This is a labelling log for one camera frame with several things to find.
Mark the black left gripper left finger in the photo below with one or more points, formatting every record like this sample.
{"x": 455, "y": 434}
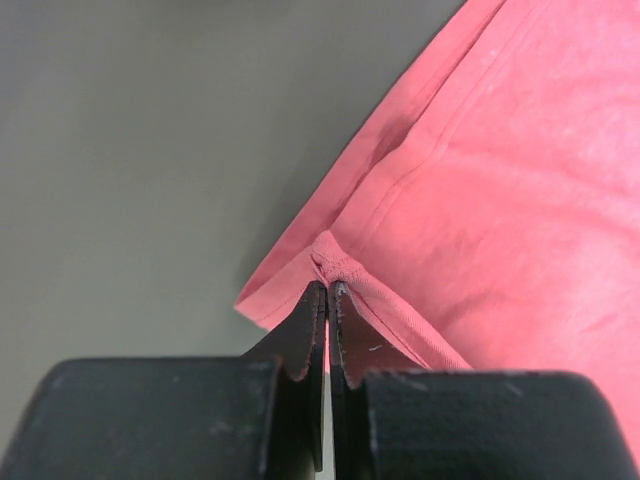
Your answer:
{"x": 294, "y": 442}

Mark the salmon pink t-shirt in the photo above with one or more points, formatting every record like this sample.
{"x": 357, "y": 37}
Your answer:
{"x": 486, "y": 216}

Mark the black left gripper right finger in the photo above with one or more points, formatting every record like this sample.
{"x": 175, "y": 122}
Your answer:
{"x": 355, "y": 348}

